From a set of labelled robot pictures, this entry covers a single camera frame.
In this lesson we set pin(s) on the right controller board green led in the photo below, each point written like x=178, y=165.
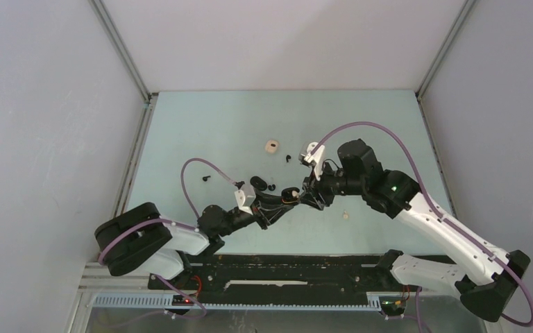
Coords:
x=394, y=304

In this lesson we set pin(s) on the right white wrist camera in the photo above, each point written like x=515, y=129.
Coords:
x=313, y=155

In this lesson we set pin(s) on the black closed charging case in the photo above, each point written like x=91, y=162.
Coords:
x=258, y=183

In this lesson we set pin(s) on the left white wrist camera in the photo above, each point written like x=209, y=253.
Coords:
x=245, y=196

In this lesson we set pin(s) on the left aluminium corner post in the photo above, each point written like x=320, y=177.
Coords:
x=101, y=11

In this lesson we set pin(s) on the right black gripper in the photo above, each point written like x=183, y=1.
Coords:
x=313, y=186

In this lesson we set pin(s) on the beige earbud charging case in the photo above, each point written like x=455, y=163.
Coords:
x=271, y=146

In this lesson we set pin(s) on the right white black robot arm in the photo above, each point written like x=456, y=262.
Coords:
x=482, y=276

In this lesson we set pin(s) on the black charging case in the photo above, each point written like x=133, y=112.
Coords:
x=290, y=196
x=258, y=183

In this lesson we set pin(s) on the aluminium frame rail front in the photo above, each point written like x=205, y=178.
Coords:
x=131, y=291

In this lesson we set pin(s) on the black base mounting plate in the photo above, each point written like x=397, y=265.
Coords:
x=287, y=279

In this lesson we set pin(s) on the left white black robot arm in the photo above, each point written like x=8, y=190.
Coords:
x=143, y=239

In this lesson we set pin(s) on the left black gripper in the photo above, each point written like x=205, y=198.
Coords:
x=264, y=217

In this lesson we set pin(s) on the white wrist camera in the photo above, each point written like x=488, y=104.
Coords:
x=245, y=196
x=313, y=155

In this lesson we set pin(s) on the left controller board red led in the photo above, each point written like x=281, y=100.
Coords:
x=179, y=301

